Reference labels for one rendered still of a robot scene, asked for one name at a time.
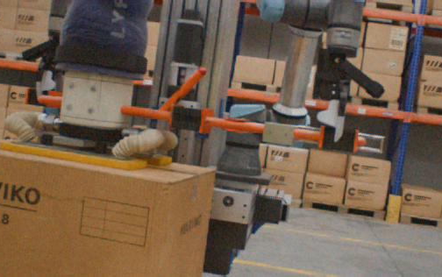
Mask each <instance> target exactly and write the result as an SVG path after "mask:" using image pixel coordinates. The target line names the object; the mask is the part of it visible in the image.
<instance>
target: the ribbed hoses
mask: <svg viewBox="0 0 442 277"><path fill-rule="evenodd" d="M39 114H40V113H33V114H32V113H31V112H17V113H14V114H10V115H9V116H7V118H6V119H5V121H4V126H5V129H6V130H7V131H8V132H9V133H14V134H15V135H16V136H17V137H18V139H21V142H27V141H28V140H29V141H31V140H32V139H35V138H36V137H37V135H35V133H33V129H32V127H34V128H35V129H36V128H37V127H40V123H39ZM147 130H148V131H147ZM147 130H145V133H144V132H143V134H140V135H138V136H136V135H134V136H132V135H130V137H129V138H128V137H125V138H124V139H121V140H120V141H119V143H117V145H116V146H115V147H113V149H112V151H113V152H114V154H115V155H116V156H117V157H121V158H129V157H130V155H131V154H132V153H137V152H139V153H142V152H144V153H145V152H148V151H150V150H153V149H154V148H157V153H159V152H160V151H163V150H170V149H173V148H174V147H176V146H177V137H176V135H175V134H174V133H172V132H171V131H163V130H155V129H147Z"/></svg>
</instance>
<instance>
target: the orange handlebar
mask: <svg viewBox="0 0 442 277"><path fill-rule="evenodd" d="M61 100H62V97H61V96H45V95H40V96H39V103H43V104H49V105H55V106H61ZM120 111H121V113H122V114H123V115H128V116H134V117H150V118H156V119H162V120H167V121H169V120H170V111H165V110H150V109H143V108H138V107H132V106H122V108H121V110H120ZM205 125H207V126H213V127H219V128H223V129H222V130H223V131H239V133H243V132H249V131H253V132H258V133H263V131H264V124H256V123H249V120H245V119H244V118H241V119H239V118H234V117H224V118H220V117H206V118H205ZM293 134H294V139H310V140H316V141H319V135H320V132H319V131H308V130H302V129H295V131H294V132H293ZM365 144H366V140H365V139H364V138H361V137H359V139H358V145H357V146H364V145H365Z"/></svg>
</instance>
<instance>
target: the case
mask: <svg viewBox="0 0 442 277"><path fill-rule="evenodd" d="M12 140H21V139H3V140H0V142H8V141H12ZM215 173H216V169H214V168H208V167H193V166H189V165H183V164H178V163H173V162H172V163H171V164H170V165H166V166H161V167H157V166H152V165H147V164H146V168H143V169H139V170H134V171H127V170H123V169H116V168H112V167H98V166H93V165H89V164H84V163H79V162H73V161H69V160H56V159H50V158H46V157H40V156H36V155H31V154H27V153H13V152H7V151H3V150H0V277H202V273H203V263H204V257H205V250H206V238H207V232H208V226H209V221H210V210H211V203H212V197H213V194H212V191H213V185H214V180H215Z"/></svg>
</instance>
